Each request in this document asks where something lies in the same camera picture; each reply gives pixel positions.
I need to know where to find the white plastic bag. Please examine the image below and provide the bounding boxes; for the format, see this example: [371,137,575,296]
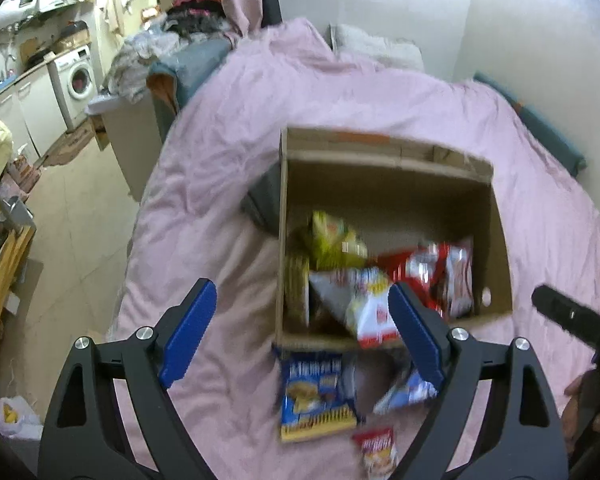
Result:
[0,396,43,440]

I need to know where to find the blue biscuit snack bag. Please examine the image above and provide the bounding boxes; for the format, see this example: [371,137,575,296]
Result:
[277,350,360,443]

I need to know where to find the white kitchen cabinets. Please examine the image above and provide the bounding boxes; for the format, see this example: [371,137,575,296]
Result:
[0,65,67,164]

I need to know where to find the yellow chips bag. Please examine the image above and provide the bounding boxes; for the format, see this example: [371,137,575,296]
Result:
[301,210,368,272]

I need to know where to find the beige waffle snack pack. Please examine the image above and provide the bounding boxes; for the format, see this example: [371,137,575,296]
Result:
[284,254,311,330]

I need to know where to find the blue white snack bag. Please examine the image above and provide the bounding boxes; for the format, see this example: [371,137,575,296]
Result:
[373,367,438,415]

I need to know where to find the white washing machine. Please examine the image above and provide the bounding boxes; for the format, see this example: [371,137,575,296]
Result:
[48,46,97,131]

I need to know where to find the red snack bag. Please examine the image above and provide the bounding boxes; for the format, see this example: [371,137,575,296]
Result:
[374,237,475,320]

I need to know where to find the teal bolster cushion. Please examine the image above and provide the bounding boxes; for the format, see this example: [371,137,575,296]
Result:
[472,72,588,178]

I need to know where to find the dark grey cushion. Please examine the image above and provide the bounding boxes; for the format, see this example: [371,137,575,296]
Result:
[240,162,280,237]

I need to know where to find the red white rice cake pack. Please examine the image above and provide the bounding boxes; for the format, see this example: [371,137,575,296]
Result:
[352,427,398,480]

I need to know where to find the grey white pillow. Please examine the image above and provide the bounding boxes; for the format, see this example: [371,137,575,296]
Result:
[329,24,425,73]

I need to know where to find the brown floor mat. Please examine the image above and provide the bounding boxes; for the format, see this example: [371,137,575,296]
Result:
[42,119,95,167]

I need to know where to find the person right hand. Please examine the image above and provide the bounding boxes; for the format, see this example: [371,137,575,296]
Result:
[559,367,600,453]

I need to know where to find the brown cardboard box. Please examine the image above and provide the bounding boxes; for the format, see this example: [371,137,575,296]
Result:
[278,127,514,330]

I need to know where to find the pile of clothes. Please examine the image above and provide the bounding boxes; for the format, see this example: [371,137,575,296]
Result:
[100,0,234,104]

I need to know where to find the white side cabinet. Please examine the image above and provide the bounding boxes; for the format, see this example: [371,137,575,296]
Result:
[85,94,162,202]

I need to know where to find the pink bed duvet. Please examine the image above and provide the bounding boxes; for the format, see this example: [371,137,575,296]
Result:
[114,18,600,479]

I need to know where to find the white red chips bag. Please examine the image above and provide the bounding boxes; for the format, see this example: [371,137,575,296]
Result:
[309,266,400,348]

